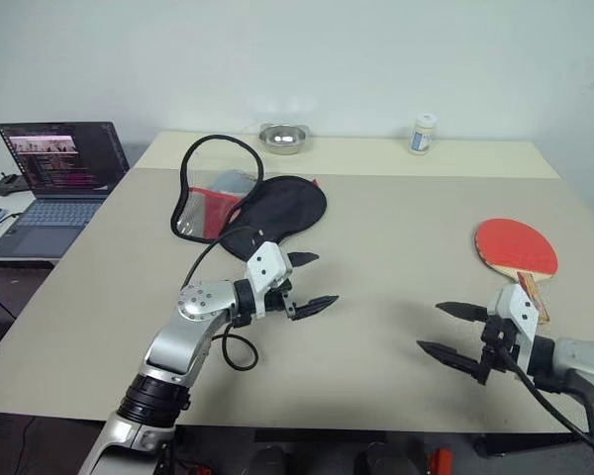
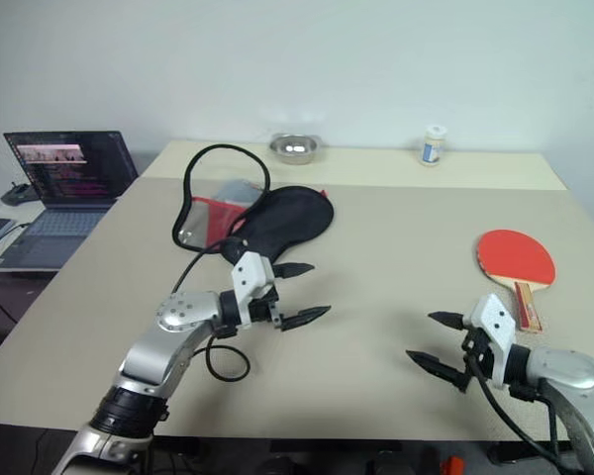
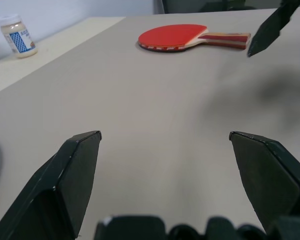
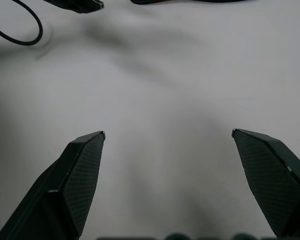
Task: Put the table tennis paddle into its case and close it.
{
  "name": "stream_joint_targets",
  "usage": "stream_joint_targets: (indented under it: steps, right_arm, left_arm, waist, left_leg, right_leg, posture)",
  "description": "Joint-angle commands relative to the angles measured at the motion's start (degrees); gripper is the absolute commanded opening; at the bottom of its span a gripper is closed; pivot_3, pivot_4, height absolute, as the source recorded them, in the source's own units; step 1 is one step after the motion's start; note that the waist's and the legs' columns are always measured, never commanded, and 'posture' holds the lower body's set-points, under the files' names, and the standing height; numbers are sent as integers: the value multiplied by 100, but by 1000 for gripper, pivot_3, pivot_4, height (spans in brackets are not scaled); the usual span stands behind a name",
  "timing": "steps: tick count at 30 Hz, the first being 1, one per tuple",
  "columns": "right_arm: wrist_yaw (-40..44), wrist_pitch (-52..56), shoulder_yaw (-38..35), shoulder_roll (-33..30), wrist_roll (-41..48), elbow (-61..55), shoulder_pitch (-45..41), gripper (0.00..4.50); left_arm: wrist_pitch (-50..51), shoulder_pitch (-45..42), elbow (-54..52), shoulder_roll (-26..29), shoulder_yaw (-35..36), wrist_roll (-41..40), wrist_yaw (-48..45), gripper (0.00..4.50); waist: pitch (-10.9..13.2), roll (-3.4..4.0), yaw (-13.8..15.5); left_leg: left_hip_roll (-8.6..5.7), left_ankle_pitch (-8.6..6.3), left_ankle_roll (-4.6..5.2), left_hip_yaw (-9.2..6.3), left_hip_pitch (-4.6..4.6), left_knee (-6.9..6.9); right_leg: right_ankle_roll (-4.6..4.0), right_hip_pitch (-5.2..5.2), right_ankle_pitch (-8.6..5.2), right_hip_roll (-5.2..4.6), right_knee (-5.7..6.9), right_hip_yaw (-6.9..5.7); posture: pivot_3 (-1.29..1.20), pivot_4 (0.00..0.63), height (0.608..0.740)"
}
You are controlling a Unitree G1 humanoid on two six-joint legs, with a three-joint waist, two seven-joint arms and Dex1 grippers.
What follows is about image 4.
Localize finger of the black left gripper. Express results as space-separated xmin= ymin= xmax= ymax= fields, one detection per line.
xmin=46 ymin=0 xmax=105 ymax=14

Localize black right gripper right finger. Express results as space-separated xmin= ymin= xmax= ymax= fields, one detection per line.
xmin=231 ymin=128 xmax=300 ymax=240

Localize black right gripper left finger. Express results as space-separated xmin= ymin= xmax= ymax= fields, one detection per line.
xmin=0 ymin=130 xmax=107 ymax=240

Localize red black mesh bag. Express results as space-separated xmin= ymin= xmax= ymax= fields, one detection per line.
xmin=129 ymin=0 xmax=242 ymax=5

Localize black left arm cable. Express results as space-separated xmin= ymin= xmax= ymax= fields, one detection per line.
xmin=0 ymin=0 xmax=44 ymax=46

